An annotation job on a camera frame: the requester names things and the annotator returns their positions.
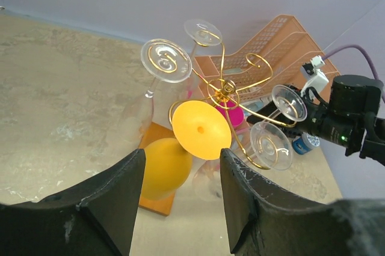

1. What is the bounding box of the blue white round tin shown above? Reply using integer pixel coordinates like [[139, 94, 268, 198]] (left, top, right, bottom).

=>
[[292, 133, 320, 155]]

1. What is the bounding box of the yellow plastic wine glass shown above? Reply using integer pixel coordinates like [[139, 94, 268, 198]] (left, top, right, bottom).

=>
[[141, 100, 232, 200]]

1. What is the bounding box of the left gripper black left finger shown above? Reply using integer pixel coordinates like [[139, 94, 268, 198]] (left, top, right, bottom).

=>
[[1, 149, 146, 255]]

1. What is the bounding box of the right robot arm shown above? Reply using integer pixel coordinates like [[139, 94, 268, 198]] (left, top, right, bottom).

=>
[[277, 75, 384, 164]]

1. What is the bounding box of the clear wine glass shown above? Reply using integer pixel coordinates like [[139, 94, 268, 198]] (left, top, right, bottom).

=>
[[192, 121, 294, 201], [118, 38, 193, 148], [183, 19, 223, 99]]

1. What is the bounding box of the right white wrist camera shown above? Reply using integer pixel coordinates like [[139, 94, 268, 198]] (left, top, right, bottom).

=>
[[300, 55, 329, 96]]

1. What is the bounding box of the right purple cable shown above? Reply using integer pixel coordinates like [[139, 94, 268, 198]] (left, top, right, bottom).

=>
[[323, 44, 385, 102]]

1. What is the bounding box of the clear champagne flute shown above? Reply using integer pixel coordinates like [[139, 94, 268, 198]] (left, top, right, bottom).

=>
[[268, 85, 307, 138]]

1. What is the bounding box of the pink plastic wine glass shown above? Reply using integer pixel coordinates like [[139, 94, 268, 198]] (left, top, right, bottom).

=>
[[215, 101, 244, 128]]

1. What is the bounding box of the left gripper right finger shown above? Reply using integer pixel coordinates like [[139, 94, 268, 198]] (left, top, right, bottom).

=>
[[220, 148, 384, 255]]

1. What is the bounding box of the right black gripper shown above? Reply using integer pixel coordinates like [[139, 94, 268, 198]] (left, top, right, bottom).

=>
[[246, 87, 354, 148]]

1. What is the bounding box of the orange plastic file organizer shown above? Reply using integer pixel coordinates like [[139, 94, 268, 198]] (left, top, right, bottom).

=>
[[194, 14, 324, 104]]

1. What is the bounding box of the gold wire wine glass rack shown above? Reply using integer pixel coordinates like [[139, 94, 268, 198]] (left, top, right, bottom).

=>
[[138, 29, 298, 218]]

